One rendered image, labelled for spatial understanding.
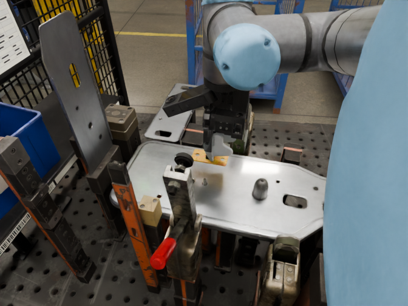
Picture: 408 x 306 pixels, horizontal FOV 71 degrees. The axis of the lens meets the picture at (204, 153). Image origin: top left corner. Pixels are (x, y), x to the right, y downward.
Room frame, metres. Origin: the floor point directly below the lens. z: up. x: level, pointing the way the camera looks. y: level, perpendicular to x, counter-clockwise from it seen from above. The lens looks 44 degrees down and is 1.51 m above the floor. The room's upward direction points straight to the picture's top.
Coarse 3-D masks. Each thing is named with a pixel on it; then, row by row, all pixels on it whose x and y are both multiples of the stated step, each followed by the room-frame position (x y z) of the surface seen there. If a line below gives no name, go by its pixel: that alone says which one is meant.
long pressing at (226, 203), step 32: (160, 160) 0.50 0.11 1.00; (256, 160) 0.50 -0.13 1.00; (160, 192) 0.40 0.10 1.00; (224, 192) 0.40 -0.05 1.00; (288, 192) 0.40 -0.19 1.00; (320, 192) 0.40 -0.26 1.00; (224, 224) 0.32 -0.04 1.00; (256, 224) 0.32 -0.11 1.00; (288, 224) 0.32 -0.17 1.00; (320, 224) 0.32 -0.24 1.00
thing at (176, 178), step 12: (180, 156) 0.30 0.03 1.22; (168, 168) 0.28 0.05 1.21; (180, 168) 0.28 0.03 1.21; (168, 180) 0.26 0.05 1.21; (180, 180) 0.26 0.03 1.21; (168, 192) 0.27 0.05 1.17; (180, 192) 0.26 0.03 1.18; (192, 192) 0.28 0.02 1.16; (180, 204) 0.27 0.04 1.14; (192, 204) 0.28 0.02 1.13; (180, 216) 0.28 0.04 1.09; (192, 216) 0.27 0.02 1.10; (192, 228) 0.28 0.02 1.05
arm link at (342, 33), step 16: (304, 16) 0.38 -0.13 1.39; (320, 16) 0.38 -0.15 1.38; (336, 16) 0.36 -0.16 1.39; (352, 16) 0.32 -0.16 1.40; (368, 16) 0.29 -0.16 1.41; (320, 32) 0.36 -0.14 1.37; (336, 32) 0.32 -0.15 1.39; (352, 32) 0.30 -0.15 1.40; (368, 32) 0.27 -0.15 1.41; (320, 48) 0.34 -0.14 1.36; (336, 48) 0.31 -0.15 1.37; (352, 48) 0.28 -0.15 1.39; (304, 64) 0.35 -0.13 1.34; (320, 64) 0.35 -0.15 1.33; (336, 64) 0.31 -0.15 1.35; (352, 64) 0.28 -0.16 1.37
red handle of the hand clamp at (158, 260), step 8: (184, 224) 0.27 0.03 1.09; (176, 232) 0.24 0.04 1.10; (168, 240) 0.21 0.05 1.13; (176, 240) 0.22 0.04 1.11; (160, 248) 0.19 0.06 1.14; (168, 248) 0.20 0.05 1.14; (152, 256) 0.18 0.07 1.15; (160, 256) 0.18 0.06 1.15; (168, 256) 0.18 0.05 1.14; (152, 264) 0.17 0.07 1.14; (160, 264) 0.17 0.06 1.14
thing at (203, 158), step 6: (198, 150) 0.50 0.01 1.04; (192, 156) 0.48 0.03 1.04; (198, 156) 0.48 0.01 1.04; (204, 156) 0.48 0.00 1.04; (216, 156) 0.48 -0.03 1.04; (222, 156) 0.48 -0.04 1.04; (228, 156) 0.48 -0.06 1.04; (204, 162) 0.46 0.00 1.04; (210, 162) 0.46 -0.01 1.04; (216, 162) 0.46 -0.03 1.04; (222, 162) 0.46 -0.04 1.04
